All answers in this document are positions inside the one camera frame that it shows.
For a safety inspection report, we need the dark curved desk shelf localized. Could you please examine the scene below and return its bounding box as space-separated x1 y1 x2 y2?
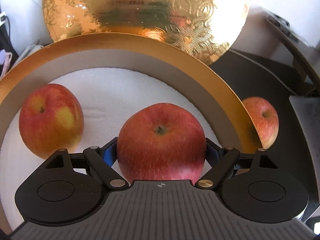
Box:
264 10 319 90

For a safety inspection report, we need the gold round box lid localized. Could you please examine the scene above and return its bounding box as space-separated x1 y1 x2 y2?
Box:
42 0 249 64

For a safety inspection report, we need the grey paper stack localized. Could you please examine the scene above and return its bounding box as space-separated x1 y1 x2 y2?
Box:
288 95 320 165

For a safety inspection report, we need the red streaked apple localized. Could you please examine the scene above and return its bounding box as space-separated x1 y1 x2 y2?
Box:
242 96 279 149

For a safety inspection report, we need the gold gift box base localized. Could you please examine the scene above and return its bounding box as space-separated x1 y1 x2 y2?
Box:
0 32 264 235

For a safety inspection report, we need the red apple with yellow patch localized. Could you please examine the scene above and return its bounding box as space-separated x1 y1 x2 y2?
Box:
19 83 84 159

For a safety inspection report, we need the deep red apple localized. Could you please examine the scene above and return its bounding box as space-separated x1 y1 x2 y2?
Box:
117 103 206 183

